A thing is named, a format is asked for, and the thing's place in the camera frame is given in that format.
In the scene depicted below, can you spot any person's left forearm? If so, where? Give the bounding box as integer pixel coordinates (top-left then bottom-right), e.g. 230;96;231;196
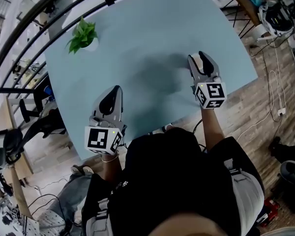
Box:
102;152;124;184

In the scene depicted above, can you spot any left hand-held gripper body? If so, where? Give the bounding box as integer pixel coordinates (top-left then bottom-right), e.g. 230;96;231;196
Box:
84;116;128;155

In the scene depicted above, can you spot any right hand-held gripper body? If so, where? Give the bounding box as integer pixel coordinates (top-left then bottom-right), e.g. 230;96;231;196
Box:
192;74;228;110

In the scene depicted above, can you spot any white paper roll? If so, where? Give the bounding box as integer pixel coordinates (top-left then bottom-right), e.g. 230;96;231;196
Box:
255;23;271;38

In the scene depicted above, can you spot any person's right forearm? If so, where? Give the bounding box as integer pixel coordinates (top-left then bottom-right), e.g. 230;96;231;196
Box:
201;107;225;152

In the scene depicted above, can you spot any thin metal bracelet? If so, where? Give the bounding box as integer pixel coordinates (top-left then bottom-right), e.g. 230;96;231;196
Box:
101;153;120;163

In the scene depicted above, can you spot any person's black grey top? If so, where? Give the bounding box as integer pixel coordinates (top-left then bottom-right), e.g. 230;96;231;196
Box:
81;128;265;236

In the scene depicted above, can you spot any white power cable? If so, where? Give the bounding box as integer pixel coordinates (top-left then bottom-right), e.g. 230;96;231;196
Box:
235;39;288;142

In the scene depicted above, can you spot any red case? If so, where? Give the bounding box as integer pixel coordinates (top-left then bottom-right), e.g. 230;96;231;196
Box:
257;197;280;227

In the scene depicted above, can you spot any green plant in white pot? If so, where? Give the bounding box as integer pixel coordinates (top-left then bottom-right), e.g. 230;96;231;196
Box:
65;15;100;55

